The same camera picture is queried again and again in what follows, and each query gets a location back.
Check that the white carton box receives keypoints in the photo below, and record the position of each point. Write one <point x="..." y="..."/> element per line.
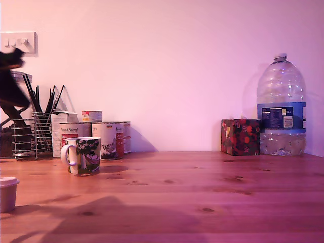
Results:
<point x="57" y="131"/>

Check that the white mug with garden print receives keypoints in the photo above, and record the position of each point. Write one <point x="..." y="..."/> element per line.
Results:
<point x="86" y="155"/>

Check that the large clear water bottle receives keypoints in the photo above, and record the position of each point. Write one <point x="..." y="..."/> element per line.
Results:
<point x="281" y="101"/>

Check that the white wall switch plate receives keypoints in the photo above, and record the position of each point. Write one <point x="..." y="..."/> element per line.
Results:
<point x="27" y="43"/>

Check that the white coffee capsule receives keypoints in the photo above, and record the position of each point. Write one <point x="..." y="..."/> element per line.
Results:
<point x="7" y="195"/>

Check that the dark wooden utensil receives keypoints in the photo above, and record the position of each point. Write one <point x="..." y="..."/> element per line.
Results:
<point x="12" y="115"/>

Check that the small can with orange label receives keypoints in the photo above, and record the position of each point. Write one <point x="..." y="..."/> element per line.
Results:
<point x="92" y="116"/>

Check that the black thin stick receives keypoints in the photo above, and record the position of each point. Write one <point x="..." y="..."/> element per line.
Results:
<point x="38" y="101"/>
<point x="58" y="98"/>
<point x="30" y="93"/>
<point x="50" y="100"/>

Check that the floral tissue box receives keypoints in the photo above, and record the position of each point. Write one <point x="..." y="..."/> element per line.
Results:
<point x="241" y="137"/>

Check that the large can with red label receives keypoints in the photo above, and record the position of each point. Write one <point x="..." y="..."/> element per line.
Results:
<point x="127" y="138"/>
<point x="74" y="130"/>

